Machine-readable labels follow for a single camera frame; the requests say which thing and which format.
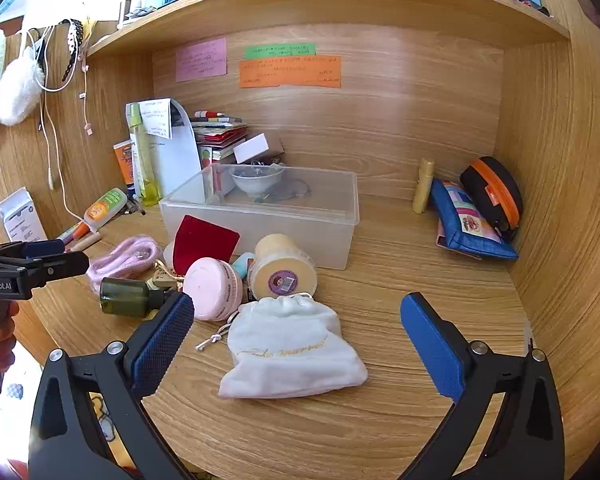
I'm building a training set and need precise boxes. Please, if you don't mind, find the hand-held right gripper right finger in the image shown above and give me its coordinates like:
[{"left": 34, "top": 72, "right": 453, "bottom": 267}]
[{"left": 399, "top": 291, "right": 566, "bottom": 480}]

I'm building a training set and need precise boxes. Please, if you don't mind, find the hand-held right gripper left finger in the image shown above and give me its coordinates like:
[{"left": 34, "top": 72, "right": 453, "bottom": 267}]
[{"left": 28, "top": 291, "right": 196, "bottom": 480}]

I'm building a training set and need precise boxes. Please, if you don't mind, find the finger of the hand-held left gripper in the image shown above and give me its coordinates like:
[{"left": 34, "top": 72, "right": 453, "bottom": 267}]
[
  {"left": 0, "top": 239, "right": 66, "bottom": 264},
  {"left": 0, "top": 251, "right": 90, "bottom": 288}
]

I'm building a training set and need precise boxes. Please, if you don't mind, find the pink cord pouch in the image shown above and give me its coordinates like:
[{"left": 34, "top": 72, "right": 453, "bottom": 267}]
[{"left": 86, "top": 237, "right": 162, "bottom": 283}]

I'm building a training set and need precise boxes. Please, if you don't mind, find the pink round case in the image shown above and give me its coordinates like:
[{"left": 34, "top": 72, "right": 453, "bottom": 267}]
[{"left": 182, "top": 257, "right": 244, "bottom": 322}]

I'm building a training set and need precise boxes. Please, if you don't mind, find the red velvet pouch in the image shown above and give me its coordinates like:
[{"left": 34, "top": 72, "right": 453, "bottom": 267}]
[{"left": 172, "top": 215, "right": 241, "bottom": 276}]

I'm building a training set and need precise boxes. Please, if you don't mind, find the white drawstring pouch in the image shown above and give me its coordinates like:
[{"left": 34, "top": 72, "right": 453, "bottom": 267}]
[{"left": 195, "top": 294, "right": 369, "bottom": 400}]

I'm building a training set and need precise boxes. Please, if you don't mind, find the cream jar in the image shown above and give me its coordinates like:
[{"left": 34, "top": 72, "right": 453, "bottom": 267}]
[{"left": 247, "top": 233, "right": 317, "bottom": 306}]

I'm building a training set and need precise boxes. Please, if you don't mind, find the clear plastic storage box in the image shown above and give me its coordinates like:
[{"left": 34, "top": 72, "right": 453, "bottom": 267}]
[{"left": 159, "top": 162, "right": 360, "bottom": 271}]

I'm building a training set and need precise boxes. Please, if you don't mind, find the wooden desktop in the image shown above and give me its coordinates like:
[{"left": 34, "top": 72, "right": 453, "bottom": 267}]
[{"left": 30, "top": 195, "right": 531, "bottom": 480}]

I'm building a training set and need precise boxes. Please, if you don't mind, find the person's left hand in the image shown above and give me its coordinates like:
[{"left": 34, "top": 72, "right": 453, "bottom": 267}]
[{"left": 0, "top": 302, "right": 22, "bottom": 372}]

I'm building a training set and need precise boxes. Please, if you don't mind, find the cream marker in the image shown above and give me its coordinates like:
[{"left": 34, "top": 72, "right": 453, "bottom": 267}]
[{"left": 67, "top": 232, "right": 102, "bottom": 253}]

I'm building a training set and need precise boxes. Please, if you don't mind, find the orange marker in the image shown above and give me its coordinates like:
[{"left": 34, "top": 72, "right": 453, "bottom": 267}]
[{"left": 56, "top": 222, "right": 90, "bottom": 247}]

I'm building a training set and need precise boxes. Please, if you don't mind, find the white printer box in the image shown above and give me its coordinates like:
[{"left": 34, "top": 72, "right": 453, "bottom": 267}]
[{"left": 0, "top": 187, "right": 48, "bottom": 243}]

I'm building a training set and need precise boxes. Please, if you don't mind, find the dark green bottle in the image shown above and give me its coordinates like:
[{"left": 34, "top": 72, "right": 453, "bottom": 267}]
[{"left": 99, "top": 277, "right": 181, "bottom": 318}]

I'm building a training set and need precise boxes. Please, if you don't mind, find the orange label bottle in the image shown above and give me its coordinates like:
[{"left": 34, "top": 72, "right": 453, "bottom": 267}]
[{"left": 83, "top": 188, "right": 129, "bottom": 233}]

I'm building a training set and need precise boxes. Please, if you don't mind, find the light blue small tube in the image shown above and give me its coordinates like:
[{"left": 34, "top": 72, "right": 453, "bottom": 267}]
[{"left": 231, "top": 252, "right": 255, "bottom": 281}]

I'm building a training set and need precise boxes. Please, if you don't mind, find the orange tube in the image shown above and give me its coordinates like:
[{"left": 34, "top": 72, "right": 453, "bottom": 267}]
[{"left": 113, "top": 140, "right": 137, "bottom": 196}]

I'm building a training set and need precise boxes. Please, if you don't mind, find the yellow spray bottle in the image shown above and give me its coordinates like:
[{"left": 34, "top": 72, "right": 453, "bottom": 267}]
[{"left": 129, "top": 103, "right": 161, "bottom": 207}]

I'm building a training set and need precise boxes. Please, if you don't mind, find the blue patchwork pencil case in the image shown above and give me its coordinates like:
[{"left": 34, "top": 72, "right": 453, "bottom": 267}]
[{"left": 430, "top": 178, "right": 520, "bottom": 261}]

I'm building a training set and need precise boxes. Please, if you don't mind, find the yellow tube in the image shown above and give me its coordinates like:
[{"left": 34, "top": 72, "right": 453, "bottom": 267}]
[{"left": 412, "top": 157, "right": 436, "bottom": 214}]

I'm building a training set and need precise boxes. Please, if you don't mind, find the white fluffy pad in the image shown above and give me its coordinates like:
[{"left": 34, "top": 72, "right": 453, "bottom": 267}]
[{"left": 0, "top": 46, "right": 46, "bottom": 127}]

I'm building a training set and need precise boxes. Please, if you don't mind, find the black orange zipper case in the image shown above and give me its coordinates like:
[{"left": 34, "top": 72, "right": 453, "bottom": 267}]
[{"left": 460, "top": 156, "right": 524, "bottom": 243}]

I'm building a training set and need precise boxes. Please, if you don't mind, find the white bowl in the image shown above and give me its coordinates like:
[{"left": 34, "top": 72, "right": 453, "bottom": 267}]
[{"left": 229, "top": 162, "right": 286, "bottom": 198}]

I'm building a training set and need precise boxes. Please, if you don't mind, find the stack of books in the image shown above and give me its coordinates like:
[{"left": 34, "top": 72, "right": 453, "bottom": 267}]
[{"left": 190, "top": 110, "right": 248, "bottom": 166}]

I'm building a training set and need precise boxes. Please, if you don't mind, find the small white box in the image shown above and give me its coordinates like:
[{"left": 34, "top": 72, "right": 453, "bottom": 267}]
[{"left": 233, "top": 132, "right": 271, "bottom": 165}]

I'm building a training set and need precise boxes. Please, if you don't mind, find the black studded headband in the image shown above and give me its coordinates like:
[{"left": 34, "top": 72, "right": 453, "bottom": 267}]
[{"left": 60, "top": 18, "right": 87, "bottom": 86}]

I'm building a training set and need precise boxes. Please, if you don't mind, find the small cardboard box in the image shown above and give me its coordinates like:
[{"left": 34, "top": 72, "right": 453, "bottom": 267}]
[{"left": 265, "top": 137, "right": 286, "bottom": 166}]

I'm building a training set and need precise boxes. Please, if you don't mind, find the pink sticky note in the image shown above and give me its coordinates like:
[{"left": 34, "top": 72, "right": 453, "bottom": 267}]
[{"left": 175, "top": 37, "right": 227, "bottom": 83}]

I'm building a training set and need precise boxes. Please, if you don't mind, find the orange sticky note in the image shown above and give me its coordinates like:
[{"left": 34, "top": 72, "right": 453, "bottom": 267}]
[{"left": 238, "top": 55, "right": 342, "bottom": 89}]

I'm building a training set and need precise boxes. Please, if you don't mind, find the green sticky note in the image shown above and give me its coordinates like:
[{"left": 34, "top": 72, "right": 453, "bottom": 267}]
[{"left": 245, "top": 42, "right": 317, "bottom": 59}]

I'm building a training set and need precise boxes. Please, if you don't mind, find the keychain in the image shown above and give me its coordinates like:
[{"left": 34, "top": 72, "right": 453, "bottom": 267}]
[{"left": 152, "top": 260, "right": 186, "bottom": 291}]

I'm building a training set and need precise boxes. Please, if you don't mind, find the white cable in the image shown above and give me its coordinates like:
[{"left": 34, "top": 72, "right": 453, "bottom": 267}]
[{"left": 25, "top": 27, "right": 88, "bottom": 226}]

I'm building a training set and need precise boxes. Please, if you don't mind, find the thin cable with pink beads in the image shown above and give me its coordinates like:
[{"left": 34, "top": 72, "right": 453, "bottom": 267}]
[{"left": 77, "top": 55, "right": 94, "bottom": 137}]

